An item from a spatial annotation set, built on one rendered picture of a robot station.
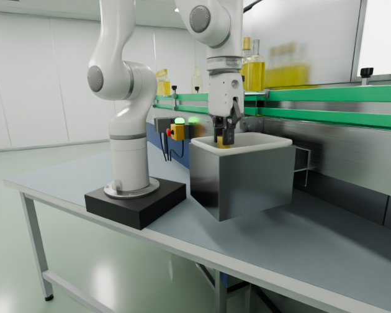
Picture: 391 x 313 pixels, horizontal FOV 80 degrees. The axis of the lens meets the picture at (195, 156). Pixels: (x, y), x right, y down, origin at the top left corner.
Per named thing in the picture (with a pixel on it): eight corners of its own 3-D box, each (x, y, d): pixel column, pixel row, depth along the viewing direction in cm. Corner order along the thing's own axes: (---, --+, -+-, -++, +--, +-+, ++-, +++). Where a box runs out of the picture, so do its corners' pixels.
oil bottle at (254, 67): (263, 113, 89) (266, 53, 84) (251, 115, 87) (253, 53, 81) (254, 113, 94) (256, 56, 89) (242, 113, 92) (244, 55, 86)
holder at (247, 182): (306, 198, 64) (311, 143, 60) (219, 222, 54) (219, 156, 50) (264, 179, 79) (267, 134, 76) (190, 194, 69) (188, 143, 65)
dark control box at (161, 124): (171, 132, 136) (170, 118, 134) (157, 133, 133) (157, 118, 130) (167, 130, 143) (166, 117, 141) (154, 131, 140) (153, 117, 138)
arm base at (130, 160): (130, 204, 70) (125, 144, 66) (92, 190, 81) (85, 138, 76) (170, 184, 86) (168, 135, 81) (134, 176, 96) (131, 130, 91)
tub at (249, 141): (295, 173, 60) (297, 140, 58) (218, 189, 51) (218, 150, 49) (252, 158, 75) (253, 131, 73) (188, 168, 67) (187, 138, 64)
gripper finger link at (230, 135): (240, 118, 56) (239, 146, 57) (233, 117, 58) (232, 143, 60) (229, 119, 54) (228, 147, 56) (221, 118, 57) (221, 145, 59)
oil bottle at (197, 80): (203, 107, 159) (202, 66, 153) (196, 107, 156) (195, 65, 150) (198, 106, 164) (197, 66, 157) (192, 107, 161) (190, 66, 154)
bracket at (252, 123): (264, 137, 77) (265, 116, 75) (239, 140, 73) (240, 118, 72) (257, 136, 80) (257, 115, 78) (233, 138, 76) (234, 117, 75)
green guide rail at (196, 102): (239, 116, 77) (239, 90, 75) (236, 116, 76) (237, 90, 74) (138, 104, 232) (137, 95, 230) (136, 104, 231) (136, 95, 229)
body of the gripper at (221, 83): (249, 66, 53) (248, 116, 56) (226, 71, 62) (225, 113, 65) (221, 65, 50) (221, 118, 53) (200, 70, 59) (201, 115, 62)
